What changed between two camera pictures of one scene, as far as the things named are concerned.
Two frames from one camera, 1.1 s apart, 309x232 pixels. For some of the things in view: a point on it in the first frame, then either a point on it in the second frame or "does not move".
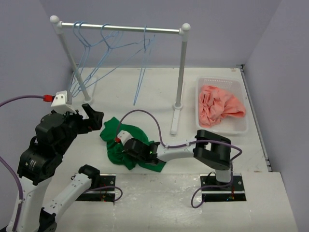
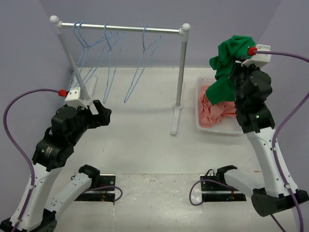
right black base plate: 235,192 does not move
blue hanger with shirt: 109,47 -> 110,48
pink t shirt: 215,103 does not move
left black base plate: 105,195 does not move
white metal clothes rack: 183,31 does not move
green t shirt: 111,130 -> 232,50
